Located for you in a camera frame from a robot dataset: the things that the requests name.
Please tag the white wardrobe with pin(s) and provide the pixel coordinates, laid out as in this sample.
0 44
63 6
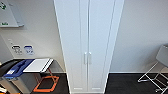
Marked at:
87 92

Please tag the orange frame stand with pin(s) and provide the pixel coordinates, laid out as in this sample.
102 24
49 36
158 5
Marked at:
37 89

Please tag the grey flat panel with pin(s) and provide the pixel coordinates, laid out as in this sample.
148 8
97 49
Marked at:
163 54

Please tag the white flat board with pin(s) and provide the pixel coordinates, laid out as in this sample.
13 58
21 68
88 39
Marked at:
38 65

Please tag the blue and white wall sign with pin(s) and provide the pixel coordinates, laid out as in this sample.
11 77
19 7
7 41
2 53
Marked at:
29 50

